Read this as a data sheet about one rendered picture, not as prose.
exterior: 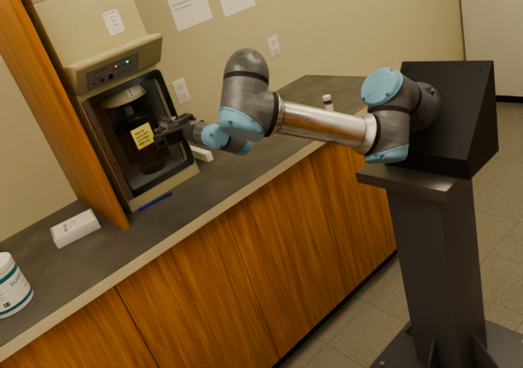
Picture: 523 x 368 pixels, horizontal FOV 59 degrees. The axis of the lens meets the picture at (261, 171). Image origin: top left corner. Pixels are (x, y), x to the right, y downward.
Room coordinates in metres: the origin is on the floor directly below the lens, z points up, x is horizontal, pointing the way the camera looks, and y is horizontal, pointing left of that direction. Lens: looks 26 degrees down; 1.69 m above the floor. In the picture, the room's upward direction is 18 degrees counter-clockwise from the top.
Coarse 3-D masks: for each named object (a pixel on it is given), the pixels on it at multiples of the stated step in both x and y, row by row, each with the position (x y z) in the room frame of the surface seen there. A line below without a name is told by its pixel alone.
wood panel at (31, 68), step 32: (0, 0) 1.53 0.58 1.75; (0, 32) 1.71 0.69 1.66; (32, 32) 1.47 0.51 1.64; (32, 64) 1.54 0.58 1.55; (32, 96) 1.74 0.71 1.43; (64, 96) 1.47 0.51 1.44; (64, 128) 1.54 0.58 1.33; (64, 160) 1.76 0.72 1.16; (96, 160) 1.47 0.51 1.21; (96, 192) 1.55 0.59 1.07; (128, 224) 1.47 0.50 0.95
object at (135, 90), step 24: (96, 96) 1.60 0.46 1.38; (120, 96) 1.64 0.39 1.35; (144, 96) 1.68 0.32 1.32; (168, 96) 1.73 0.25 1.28; (120, 120) 1.62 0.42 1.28; (144, 120) 1.66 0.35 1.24; (120, 144) 1.60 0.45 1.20; (120, 168) 1.58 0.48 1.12; (144, 168) 1.62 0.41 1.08; (168, 168) 1.67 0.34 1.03; (144, 192) 1.60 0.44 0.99
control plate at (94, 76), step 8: (128, 56) 1.60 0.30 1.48; (136, 56) 1.62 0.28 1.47; (112, 64) 1.57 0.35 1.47; (120, 64) 1.59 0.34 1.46; (128, 64) 1.62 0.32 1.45; (136, 64) 1.65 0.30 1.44; (96, 72) 1.54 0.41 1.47; (104, 72) 1.57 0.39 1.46; (112, 72) 1.59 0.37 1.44; (120, 72) 1.62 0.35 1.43; (128, 72) 1.65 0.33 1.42; (88, 80) 1.54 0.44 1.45; (96, 80) 1.56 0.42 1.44; (104, 80) 1.59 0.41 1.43; (88, 88) 1.56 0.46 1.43
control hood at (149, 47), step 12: (144, 36) 1.72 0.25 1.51; (156, 36) 1.64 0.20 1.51; (120, 48) 1.59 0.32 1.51; (132, 48) 1.59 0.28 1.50; (144, 48) 1.63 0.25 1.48; (156, 48) 1.67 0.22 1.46; (84, 60) 1.58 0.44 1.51; (96, 60) 1.52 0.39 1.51; (108, 60) 1.55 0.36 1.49; (144, 60) 1.66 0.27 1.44; (156, 60) 1.71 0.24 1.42; (72, 72) 1.51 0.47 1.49; (84, 72) 1.51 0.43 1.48; (132, 72) 1.66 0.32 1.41; (72, 84) 1.56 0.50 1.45; (84, 84) 1.54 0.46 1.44
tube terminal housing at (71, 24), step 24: (48, 0) 1.60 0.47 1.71; (72, 0) 1.64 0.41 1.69; (96, 0) 1.68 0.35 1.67; (120, 0) 1.72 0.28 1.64; (48, 24) 1.58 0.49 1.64; (72, 24) 1.62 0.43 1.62; (96, 24) 1.66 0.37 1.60; (48, 48) 1.62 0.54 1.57; (72, 48) 1.60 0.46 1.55; (96, 48) 1.64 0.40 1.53; (144, 72) 1.71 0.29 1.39; (72, 96) 1.62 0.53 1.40; (96, 144) 1.61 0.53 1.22; (192, 168) 1.74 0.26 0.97; (120, 192) 1.60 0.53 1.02
